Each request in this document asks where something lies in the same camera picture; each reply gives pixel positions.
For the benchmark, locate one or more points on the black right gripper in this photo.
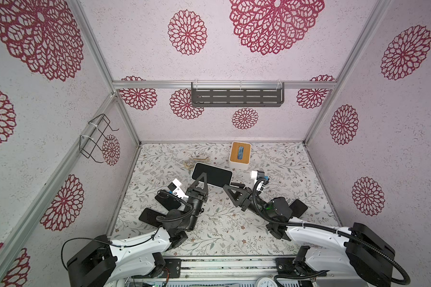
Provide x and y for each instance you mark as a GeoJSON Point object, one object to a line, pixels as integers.
{"type": "Point", "coordinates": [246, 203]}

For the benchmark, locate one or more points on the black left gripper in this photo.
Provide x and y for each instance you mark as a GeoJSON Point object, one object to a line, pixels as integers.
{"type": "Point", "coordinates": [192, 192]}

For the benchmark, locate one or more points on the black phone near right arm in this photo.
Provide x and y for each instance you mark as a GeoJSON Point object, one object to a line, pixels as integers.
{"type": "Point", "coordinates": [298, 208]}

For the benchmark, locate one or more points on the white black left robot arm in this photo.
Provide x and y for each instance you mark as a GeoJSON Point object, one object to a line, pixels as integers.
{"type": "Point", "coordinates": [103, 261]}

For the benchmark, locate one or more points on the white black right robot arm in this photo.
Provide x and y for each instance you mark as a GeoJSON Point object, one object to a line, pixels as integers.
{"type": "Point", "coordinates": [355, 250]}

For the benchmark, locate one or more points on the black phone on table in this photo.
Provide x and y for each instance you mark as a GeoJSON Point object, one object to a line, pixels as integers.
{"type": "Point", "coordinates": [167, 200]}
{"type": "Point", "coordinates": [149, 216]}

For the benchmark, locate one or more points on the clear plastic bag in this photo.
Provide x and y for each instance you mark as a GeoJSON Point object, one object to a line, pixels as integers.
{"type": "Point", "coordinates": [190, 163]}

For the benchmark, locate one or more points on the white wooden-top tissue box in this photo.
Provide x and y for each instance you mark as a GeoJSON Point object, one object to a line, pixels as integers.
{"type": "Point", "coordinates": [240, 156]}

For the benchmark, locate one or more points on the round white gauge dial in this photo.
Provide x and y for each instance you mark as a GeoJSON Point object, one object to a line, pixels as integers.
{"type": "Point", "coordinates": [265, 281]}

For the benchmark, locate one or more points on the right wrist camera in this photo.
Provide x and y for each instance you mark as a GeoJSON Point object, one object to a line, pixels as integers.
{"type": "Point", "coordinates": [258, 175]}

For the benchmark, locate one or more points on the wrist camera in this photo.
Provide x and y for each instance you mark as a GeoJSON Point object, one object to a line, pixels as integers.
{"type": "Point", "coordinates": [258, 175]}
{"type": "Point", "coordinates": [176, 190]}

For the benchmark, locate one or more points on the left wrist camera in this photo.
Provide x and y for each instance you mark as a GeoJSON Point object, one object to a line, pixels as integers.
{"type": "Point", "coordinates": [176, 190]}

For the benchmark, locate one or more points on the grey slotted wall shelf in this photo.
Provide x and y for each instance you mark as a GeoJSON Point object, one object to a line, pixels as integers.
{"type": "Point", "coordinates": [236, 97]}

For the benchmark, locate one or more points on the aluminium front rail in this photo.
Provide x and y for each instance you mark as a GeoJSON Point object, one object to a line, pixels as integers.
{"type": "Point", "coordinates": [204, 268]}

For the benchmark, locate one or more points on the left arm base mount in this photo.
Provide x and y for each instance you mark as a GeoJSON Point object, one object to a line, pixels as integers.
{"type": "Point", "coordinates": [165, 268]}

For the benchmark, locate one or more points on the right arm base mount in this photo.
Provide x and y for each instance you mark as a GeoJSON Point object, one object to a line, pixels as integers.
{"type": "Point", "coordinates": [296, 266]}

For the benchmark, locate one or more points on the black wire wall basket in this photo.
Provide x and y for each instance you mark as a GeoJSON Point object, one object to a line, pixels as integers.
{"type": "Point", "coordinates": [101, 145]}

